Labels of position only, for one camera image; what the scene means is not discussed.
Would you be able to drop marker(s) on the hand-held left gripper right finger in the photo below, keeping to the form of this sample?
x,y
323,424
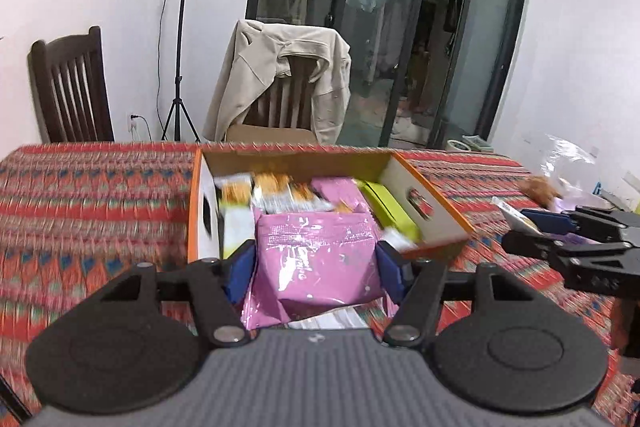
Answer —
x,y
390,267

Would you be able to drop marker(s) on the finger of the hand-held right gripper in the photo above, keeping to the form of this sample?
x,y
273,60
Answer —
x,y
550,221
540,247

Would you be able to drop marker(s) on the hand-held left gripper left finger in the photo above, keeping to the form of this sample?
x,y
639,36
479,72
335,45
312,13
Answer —
x,y
242,267

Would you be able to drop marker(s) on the white yellow snack packet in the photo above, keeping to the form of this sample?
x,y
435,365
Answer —
x,y
515,217

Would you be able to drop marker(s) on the orange cardboard box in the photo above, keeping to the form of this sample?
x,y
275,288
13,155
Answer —
x,y
440,217

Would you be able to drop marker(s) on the gold topped bread packet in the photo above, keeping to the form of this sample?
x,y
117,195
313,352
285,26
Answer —
x,y
234,191

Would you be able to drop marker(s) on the clear bread packet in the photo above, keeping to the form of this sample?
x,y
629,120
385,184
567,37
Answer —
x,y
272,194

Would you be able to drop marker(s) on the small bread packet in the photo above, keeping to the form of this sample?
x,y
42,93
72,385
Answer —
x,y
307,197

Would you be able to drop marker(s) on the purple packet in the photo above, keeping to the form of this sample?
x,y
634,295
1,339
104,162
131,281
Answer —
x,y
567,203

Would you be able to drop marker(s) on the brown bread piece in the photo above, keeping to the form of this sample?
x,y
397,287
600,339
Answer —
x,y
539,189

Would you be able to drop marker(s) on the lime green snack packet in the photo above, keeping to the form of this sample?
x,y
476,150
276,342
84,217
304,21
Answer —
x,y
390,207

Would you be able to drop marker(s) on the clear plastic bag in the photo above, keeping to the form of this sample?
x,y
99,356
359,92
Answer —
x,y
570,157

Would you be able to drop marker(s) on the brown wooden chair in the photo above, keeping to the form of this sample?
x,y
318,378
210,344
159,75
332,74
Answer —
x,y
285,97

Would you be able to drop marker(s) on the beige jacket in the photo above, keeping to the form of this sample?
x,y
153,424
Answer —
x,y
260,72

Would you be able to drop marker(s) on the glass sliding door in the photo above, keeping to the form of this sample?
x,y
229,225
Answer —
x,y
400,32

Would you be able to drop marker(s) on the black light stand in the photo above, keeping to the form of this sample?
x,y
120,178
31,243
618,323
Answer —
x,y
182,32

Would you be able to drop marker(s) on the dark wooden chair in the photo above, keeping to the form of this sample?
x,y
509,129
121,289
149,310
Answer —
x,y
70,92

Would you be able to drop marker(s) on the white wall socket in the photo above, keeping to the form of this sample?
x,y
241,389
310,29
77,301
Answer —
x,y
132,123

